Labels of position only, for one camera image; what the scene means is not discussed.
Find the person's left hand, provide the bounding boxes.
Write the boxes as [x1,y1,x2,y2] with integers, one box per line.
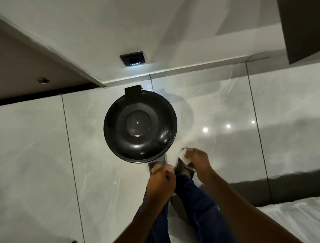
[146,165,177,204]

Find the person's right hand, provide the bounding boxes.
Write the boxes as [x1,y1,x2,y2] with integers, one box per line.
[184,148,216,185]

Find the white tissue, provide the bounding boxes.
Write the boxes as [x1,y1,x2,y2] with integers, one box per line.
[178,148,192,165]

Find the person's right forearm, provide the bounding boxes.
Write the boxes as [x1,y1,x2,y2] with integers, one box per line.
[199,171,305,243]

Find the person's left forearm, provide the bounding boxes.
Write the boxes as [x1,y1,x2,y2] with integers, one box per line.
[111,194,171,243]

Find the dark right sandal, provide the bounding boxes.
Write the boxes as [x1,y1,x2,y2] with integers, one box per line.
[174,158,197,180]

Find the dark sandal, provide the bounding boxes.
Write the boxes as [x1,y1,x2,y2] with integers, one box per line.
[147,154,168,176]
[174,158,197,180]

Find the dark left sandal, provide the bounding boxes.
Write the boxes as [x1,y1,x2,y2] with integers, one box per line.
[147,154,168,176]

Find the blue jeans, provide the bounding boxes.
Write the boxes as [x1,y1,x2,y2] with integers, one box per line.
[134,173,233,243]

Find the black round pedal bin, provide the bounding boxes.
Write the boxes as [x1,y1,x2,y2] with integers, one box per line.
[103,85,178,164]

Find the dark bed base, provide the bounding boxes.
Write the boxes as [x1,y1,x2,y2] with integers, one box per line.
[228,169,320,208]

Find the white bed sheet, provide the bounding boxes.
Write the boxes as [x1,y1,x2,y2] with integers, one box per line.
[254,193,320,243]

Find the brown door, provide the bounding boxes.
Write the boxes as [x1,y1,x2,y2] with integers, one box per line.
[0,18,108,106]

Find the dark cabinet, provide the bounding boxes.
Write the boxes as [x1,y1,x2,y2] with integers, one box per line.
[277,0,320,65]

